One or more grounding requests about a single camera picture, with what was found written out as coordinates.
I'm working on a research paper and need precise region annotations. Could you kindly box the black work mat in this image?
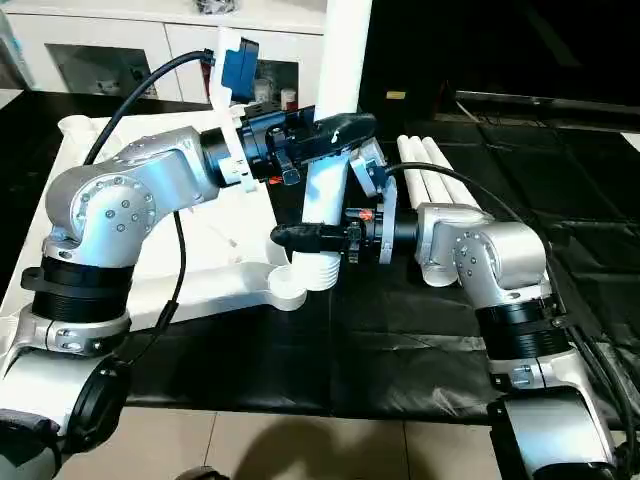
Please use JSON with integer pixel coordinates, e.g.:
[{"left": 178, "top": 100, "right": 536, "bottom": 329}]
[{"left": 0, "top": 89, "right": 640, "bottom": 426}]

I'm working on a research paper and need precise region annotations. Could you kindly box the white glass-door cabinet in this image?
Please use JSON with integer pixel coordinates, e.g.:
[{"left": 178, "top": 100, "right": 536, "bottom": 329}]
[{"left": 0, "top": 0, "right": 326, "bottom": 106}]

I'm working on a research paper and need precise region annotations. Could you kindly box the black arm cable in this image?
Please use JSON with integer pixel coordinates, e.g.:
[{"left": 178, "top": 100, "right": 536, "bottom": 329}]
[
  {"left": 82, "top": 48, "right": 221, "bottom": 371},
  {"left": 382, "top": 162, "right": 640, "bottom": 446}
]

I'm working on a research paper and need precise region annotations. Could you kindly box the black metal rail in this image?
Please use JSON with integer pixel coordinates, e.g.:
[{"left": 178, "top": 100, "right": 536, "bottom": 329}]
[{"left": 454, "top": 89, "right": 640, "bottom": 109}]

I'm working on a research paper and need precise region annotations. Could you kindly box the white plastic table leg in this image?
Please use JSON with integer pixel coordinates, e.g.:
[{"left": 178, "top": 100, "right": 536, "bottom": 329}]
[
  {"left": 422, "top": 135, "right": 484, "bottom": 206},
  {"left": 291, "top": 0, "right": 374, "bottom": 295},
  {"left": 409, "top": 135, "right": 454, "bottom": 206},
  {"left": 397, "top": 135, "right": 459, "bottom": 290}
]

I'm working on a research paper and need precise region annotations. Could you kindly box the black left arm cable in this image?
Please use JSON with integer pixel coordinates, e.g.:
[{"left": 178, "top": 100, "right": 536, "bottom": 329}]
[{"left": 82, "top": 48, "right": 221, "bottom": 371}]

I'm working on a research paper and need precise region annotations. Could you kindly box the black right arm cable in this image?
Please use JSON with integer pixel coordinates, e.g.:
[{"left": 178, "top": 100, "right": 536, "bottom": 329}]
[{"left": 382, "top": 162, "right": 640, "bottom": 446}]

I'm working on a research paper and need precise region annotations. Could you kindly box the white plastic table top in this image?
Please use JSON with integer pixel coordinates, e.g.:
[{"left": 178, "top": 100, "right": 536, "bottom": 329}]
[{"left": 0, "top": 104, "right": 310, "bottom": 315}]

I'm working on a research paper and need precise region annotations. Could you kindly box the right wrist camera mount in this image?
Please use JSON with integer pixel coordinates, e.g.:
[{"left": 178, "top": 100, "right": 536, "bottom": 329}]
[{"left": 349, "top": 144, "right": 400, "bottom": 266}]

